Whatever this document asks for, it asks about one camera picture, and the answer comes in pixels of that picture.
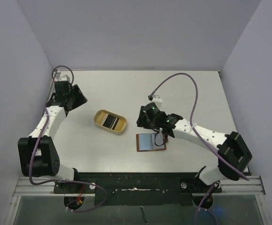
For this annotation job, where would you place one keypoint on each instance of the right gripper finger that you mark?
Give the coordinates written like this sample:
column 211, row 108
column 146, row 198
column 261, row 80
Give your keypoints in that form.
column 141, row 122
column 142, row 114

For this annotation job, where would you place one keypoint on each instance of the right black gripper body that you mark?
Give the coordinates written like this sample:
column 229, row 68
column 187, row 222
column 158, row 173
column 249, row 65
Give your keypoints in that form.
column 142, row 120

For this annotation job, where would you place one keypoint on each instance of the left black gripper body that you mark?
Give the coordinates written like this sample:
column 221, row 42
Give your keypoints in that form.
column 76, row 97

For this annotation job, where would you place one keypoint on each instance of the brown leather card holder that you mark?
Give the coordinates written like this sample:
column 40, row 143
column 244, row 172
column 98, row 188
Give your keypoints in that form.
column 144, row 142

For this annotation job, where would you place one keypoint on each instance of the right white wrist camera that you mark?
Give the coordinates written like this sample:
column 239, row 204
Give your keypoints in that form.
column 155, row 98

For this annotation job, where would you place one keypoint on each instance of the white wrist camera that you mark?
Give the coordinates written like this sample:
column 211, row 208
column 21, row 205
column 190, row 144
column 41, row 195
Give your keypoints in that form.
column 155, row 98
column 64, row 78

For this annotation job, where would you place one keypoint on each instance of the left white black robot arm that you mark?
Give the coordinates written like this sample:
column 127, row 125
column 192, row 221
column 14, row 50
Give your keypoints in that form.
column 37, row 152

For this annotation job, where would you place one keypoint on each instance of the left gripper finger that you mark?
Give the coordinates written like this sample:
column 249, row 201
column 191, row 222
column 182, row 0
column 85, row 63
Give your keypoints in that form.
column 77, row 91
column 79, row 100

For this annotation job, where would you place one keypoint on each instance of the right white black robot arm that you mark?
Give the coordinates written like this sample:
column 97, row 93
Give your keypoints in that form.
column 230, row 149

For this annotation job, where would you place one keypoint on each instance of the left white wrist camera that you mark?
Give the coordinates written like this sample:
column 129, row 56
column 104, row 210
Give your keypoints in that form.
column 64, row 78

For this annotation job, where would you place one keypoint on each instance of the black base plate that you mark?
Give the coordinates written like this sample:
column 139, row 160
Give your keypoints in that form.
column 137, row 189

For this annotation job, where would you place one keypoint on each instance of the beige oval tray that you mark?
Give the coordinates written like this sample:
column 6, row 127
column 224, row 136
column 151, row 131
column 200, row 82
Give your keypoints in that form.
column 120, row 128

